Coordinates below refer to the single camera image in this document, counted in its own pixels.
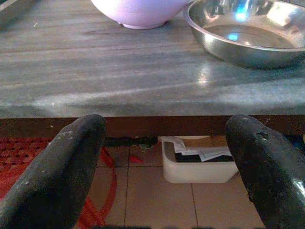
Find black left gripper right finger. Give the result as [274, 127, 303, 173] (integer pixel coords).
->
[225, 114, 305, 229]

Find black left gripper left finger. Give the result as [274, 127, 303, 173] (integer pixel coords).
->
[0, 114, 107, 229]

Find red perforated plastic stool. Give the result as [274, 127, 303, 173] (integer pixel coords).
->
[0, 136, 53, 198]

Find white paper sheets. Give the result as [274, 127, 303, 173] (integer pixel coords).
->
[163, 139, 234, 162]

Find white plastic bin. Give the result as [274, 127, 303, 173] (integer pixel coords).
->
[161, 135, 240, 184]

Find stainless steel bowl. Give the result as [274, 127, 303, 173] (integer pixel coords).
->
[186, 0, 305, 70]

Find grey stone table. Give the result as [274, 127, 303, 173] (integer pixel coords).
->
[0, 0, 305, 138]

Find pink plastic bowl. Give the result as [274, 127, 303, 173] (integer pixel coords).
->
[90, 0, 193, 30]

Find red cord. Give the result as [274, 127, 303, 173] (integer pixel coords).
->
[76, 146, 118, 227]

